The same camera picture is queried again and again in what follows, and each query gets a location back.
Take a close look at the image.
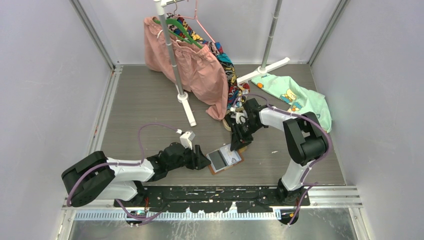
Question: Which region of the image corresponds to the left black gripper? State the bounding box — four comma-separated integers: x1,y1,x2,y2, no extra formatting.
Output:
167,142,211,171

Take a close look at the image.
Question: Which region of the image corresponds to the colourful comic print garment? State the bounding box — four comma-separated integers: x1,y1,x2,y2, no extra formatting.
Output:
166,13,251,110

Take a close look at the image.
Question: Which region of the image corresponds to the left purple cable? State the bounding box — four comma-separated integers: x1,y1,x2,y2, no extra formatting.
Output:
66,123,182,226

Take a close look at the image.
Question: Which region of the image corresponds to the white clothes rack right post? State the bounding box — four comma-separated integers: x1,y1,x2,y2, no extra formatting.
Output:
236,0,290,86

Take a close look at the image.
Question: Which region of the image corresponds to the beige oval card tray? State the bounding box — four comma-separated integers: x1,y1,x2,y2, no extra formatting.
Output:
222,106,247,133

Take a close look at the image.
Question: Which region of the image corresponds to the mint cartoon print cloth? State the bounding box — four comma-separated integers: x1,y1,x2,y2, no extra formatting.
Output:
251,74,332,133

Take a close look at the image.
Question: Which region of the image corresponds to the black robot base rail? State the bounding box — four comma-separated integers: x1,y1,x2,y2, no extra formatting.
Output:
113,185,310,214

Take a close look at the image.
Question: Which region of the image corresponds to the white clothes rack post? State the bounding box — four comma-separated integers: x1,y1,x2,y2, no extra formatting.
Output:
154,0,197,127
236,0,290,86

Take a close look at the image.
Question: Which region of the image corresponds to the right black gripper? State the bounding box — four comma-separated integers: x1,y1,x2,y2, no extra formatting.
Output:
230,119,263,151

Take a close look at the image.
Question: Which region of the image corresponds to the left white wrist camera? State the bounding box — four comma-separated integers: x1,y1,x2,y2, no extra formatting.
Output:
179,130,196,150

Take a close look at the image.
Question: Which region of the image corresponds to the pink wire hanger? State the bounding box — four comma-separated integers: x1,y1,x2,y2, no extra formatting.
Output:
181,0,216,43

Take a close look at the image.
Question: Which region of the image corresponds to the pink skirt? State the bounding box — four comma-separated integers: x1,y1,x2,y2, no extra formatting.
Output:
143,16,229,121

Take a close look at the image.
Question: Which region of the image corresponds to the green clothes hanger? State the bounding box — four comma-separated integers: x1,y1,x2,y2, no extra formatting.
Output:
153,17,203,49

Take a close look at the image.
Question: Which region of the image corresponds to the brown leather card holder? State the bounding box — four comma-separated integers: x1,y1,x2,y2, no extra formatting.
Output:
206,143,244,175

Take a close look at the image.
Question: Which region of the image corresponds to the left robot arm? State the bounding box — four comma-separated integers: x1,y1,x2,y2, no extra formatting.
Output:
61,142,211,208

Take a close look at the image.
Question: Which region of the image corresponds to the white clothes rack left post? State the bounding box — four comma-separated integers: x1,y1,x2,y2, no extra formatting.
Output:
154,0,197,127

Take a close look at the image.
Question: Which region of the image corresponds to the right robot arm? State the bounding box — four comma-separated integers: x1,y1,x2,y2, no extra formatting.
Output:
224,98,331,206

